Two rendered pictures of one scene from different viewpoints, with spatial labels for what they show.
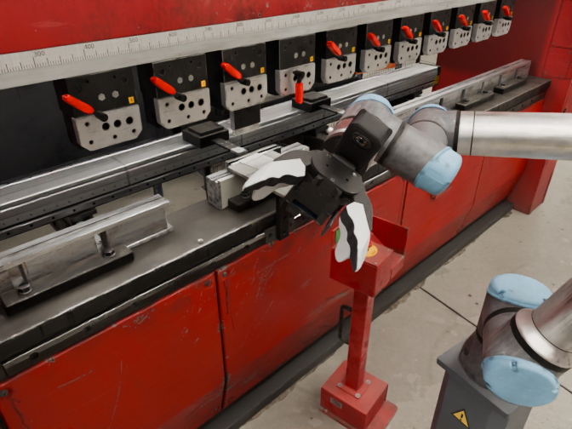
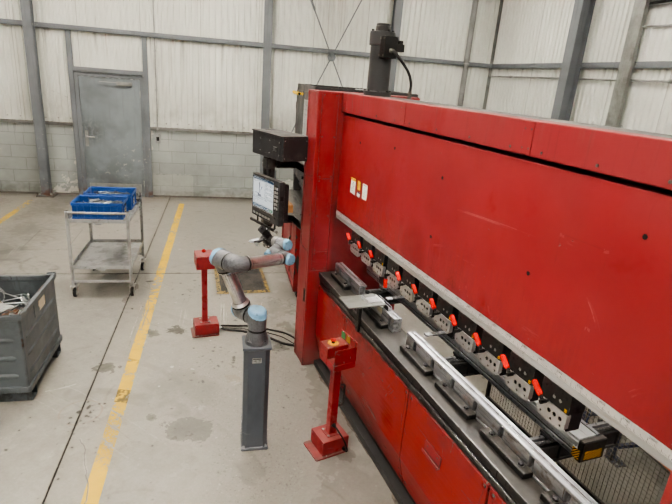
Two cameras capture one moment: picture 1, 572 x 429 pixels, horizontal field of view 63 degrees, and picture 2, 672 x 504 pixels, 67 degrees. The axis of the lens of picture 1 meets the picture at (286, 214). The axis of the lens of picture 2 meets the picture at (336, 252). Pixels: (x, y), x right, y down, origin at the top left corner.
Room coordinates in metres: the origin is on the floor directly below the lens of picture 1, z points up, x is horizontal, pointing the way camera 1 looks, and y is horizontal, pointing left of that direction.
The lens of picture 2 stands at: (2.18, -2.98, 2.40)
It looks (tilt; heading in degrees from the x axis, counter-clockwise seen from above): 19 degrees down; 111
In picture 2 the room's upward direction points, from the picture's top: 5 degrees clockwise
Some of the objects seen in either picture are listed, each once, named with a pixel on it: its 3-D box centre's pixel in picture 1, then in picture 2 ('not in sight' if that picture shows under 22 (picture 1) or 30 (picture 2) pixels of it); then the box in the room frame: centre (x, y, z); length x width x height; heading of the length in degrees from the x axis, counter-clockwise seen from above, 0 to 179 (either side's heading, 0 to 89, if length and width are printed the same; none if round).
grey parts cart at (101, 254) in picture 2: not in sight; (108, 242); (-2.12, 1.08, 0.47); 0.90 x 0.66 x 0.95; 124
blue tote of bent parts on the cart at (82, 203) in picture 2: not in sight; (100, 207); (-2.03, 0.93, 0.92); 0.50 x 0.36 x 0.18; 34
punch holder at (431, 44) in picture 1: (430, 31); (471, 331); (2.01, -0.59, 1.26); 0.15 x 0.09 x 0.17; 134
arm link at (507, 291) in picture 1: (514, 311); (256, 317); (0.70, -0.46, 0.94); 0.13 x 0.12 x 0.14; 160
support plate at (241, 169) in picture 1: (279, 173); (361, 301); (1.23, 0.02, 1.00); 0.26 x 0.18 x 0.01; 44
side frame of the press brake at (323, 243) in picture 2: not in sight; (352, 234); (0.79, 0.95, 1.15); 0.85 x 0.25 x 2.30; 44
